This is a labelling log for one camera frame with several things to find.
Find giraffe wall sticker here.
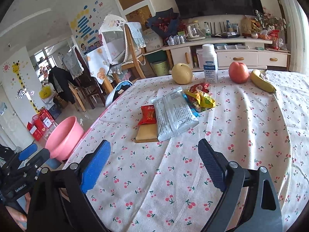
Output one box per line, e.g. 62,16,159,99
2,60,40,115

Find pale blue knit towel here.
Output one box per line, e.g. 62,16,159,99
127,22,147,49

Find red gift boxes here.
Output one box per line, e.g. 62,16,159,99
26,108,55,142

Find yellow bag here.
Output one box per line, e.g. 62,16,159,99
39,83,55,99

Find red apple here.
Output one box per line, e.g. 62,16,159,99
228,61,250,84

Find tan wooden block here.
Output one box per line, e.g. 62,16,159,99
134,124,158,143

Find artificial flower arrangement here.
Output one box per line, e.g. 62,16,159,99
255,7,290,33

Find silver snack packet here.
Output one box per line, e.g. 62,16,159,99
151,86,199,142

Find black router with antennas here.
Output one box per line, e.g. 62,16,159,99
210,22,227,36

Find dark blue box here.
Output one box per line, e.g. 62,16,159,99
48,105,61,120

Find blue stool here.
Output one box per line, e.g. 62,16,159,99
47,158,64,170

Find white embroidered cover cloth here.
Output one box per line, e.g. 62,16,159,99
98,14,128,64

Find pink storage box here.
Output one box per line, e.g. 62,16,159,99
195,48,205,69

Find dark green box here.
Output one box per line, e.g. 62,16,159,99
145,51,167,63

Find pack of small bottles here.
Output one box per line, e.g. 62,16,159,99
166,34,187,46

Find red snack bags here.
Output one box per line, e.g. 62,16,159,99
268,30,280,50

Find yellow pear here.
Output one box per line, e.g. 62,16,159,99
171,63,194,85

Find yellow red snack wrapper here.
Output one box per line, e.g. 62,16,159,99
185,89,216,113

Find yellow banana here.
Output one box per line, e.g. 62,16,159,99
249,69,277,93

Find white glass kettle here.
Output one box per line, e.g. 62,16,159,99
185,22,206,41

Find orange fruit print tablecloth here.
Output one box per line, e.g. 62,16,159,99
86,47,114,84

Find dark wooden chair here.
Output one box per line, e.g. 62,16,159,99
68,47,107,110

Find lace covered standing air conditioner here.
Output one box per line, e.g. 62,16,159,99
270,0,309,74

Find blue grey backpack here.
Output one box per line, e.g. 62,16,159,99
105,80,134,108

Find white soft package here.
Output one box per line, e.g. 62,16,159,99
142,28,164,52

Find small red wrapper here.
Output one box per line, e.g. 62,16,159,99
189,82,211,94

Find black jacket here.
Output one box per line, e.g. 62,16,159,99
48,66,78,104

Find colourful wall sticker chart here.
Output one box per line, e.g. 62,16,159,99
69,0,113,45

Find blue snack wrapper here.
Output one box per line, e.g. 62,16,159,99
182,92,201,118

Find upright white bottle blue label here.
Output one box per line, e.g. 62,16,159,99
201,44,219,84

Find wooden dining table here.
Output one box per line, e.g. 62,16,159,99
100,77,114,95

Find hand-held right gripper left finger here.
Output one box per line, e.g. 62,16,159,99
26,140,111,232

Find person's left hand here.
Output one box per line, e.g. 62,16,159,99
5,204,27,225

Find cherry print tablecloth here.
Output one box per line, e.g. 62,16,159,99
61,69,309,232

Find bag of oranges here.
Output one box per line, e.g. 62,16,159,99
251,30,272,41

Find dark blue flower bouquet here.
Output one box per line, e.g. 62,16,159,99
147,8,181,40

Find light wooden chair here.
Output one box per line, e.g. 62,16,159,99
110,22,148,92

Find golden gift bag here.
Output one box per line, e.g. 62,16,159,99
240,16,257,38

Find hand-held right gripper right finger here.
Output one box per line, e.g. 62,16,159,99
198,139,283,232

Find cream television cabinet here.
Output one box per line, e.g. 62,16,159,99
162,37,291,72

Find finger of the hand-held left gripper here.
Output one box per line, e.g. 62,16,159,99
5,147,51,177
0,143,39,163

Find pink plastic basin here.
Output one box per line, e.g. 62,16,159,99
45,116,85,161

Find red snack packet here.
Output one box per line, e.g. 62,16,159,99
138,105,158,126

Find grey knit chair cover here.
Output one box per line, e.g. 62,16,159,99
62,51,84,79

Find green waste bin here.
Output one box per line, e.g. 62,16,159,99
151,61,169,77

